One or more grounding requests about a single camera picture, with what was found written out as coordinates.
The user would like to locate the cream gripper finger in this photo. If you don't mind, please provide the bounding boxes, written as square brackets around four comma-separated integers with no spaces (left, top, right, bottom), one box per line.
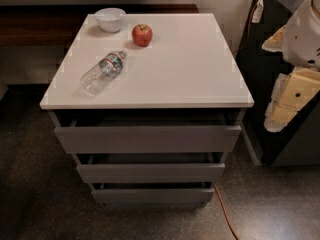
[264,67,320,132]
[262,26,286,52]

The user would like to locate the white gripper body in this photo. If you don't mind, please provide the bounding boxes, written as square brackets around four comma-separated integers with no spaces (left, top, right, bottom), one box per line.
[282,0,320,68]

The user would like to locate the grey bottom drawer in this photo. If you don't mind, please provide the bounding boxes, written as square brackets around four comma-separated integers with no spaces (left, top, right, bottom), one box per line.
[92,182,214,206]

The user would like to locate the grey drawer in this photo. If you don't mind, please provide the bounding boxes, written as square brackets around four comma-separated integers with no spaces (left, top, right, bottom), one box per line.
[55,108,241,154]
[74,152,225,184]
[92,182,214,206]

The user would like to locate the white cabinet counter top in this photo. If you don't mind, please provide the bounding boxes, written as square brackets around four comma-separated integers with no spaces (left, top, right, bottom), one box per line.
[40,13,254,110]

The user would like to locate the grey top drawer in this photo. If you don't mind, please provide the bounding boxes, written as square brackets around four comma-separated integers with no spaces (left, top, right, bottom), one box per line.
[55,108,241,154]

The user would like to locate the grey middle drawer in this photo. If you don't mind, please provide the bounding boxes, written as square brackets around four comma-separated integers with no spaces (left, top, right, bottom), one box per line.
[74,152,225,184]

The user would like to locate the white paper tag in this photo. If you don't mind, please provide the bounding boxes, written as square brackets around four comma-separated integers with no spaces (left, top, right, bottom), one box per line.
[252,0,264,23]

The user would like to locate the black cabinet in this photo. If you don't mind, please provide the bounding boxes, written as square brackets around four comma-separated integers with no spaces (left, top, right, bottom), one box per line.
[236,0,320,166]

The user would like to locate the red apple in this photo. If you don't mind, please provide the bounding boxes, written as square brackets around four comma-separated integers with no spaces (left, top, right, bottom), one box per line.
[132,24,153,47]

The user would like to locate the white bowl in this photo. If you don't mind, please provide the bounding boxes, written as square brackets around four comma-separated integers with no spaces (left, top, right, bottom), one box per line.
[94,8,126,33]

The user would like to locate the clear plastic water bottle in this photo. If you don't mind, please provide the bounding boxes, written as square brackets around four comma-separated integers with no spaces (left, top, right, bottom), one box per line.
[80,50,127,95]

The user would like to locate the dark wooden bench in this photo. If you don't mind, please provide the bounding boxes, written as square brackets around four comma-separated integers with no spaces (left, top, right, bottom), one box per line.
[0,3,200,48]

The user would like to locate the orange extension cable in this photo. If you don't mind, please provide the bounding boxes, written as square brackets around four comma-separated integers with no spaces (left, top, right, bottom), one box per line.
[213,183,240,240]

